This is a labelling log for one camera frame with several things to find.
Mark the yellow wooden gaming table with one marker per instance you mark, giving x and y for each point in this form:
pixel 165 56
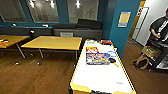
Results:
pixel 100 76

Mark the dark grey sofa bench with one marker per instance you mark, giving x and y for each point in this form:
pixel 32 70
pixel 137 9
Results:
pixel 80 30

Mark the red ping pong paddle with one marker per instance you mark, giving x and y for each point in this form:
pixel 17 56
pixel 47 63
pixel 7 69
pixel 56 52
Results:
pixel 106 42

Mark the blue plastic bowl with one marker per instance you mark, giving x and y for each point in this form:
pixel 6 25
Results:
pixel 112 54

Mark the long yellow wooden desk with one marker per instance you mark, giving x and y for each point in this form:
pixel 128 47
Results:
pixel 53 43
pixel 11 40

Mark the small black desk chair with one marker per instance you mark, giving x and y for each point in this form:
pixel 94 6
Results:
pixel 32 34

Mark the white room door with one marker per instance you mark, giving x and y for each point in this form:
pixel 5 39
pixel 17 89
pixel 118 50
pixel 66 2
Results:
pixel 140 23

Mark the brown cardboard box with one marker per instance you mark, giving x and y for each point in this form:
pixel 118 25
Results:
pixel 150 51

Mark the black wheeled cart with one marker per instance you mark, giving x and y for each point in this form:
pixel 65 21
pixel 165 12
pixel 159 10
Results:
pixel 160 56

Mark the white wall vent panel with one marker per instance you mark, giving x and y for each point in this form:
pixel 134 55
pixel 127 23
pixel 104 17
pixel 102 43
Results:
pixel 66 34

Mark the dark wall window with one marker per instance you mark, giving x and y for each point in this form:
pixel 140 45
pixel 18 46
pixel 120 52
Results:
pixel 11 10
pixel 43 10
pixel 83 10

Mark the yellow framed wall poster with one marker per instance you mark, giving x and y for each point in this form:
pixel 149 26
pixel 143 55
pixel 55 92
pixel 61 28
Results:
pixel 124 19

